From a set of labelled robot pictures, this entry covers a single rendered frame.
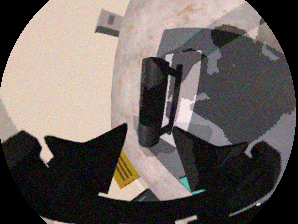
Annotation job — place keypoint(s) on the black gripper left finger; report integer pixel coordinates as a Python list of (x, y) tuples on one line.
[(98, 156)]

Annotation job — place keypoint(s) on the grey flat mat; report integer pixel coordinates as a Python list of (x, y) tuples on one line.
[(246, 93)]

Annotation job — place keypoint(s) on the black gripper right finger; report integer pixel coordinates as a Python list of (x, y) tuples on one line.
[(202, 160)]

